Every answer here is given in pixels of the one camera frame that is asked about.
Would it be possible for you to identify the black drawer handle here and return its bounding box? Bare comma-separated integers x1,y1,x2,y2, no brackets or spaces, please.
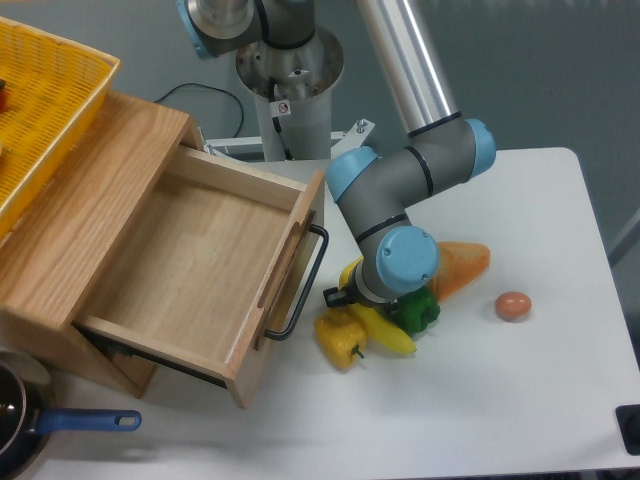
263,223,330,342

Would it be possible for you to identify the open wooden drawer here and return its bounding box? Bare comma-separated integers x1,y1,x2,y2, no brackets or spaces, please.
74,147,325,408

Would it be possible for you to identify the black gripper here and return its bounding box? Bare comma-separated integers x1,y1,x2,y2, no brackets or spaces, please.
323,267,399,314

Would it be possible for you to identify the yellow bell pepper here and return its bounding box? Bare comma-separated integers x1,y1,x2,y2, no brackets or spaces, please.
314,309,367,370

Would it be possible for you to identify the orange triangular bread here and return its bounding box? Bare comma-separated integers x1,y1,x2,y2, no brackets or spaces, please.
427,241,491,303

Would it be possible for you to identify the black cable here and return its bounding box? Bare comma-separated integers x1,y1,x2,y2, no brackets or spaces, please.
154,82,245,140

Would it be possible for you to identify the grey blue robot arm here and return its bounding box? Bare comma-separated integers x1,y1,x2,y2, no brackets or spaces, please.
177,1,496,307

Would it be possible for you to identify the yellow plastic basket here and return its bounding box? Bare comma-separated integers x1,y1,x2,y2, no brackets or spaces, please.
1,18,120,235

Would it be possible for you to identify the yellow banana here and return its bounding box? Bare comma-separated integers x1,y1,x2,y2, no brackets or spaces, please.
338,256,418,356

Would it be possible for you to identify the black corner object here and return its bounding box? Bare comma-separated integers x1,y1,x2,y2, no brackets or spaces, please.
615,404,640,456

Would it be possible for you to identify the white metal base frame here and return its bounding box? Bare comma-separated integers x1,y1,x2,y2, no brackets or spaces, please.
204,118,376,163

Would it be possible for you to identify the blue handled pot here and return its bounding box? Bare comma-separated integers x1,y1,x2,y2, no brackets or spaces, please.
1,351,142,479

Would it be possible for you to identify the brown egg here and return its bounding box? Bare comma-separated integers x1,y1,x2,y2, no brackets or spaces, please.
494,291,532,321

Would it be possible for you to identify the green bell pepper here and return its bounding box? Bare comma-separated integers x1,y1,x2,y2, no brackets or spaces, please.
384,286,441,335

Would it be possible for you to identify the wooden drawer cabinet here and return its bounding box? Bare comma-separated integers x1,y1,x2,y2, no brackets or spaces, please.
1,92,203,397

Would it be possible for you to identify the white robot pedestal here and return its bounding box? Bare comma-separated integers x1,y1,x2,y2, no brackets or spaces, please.
236,26,344,160

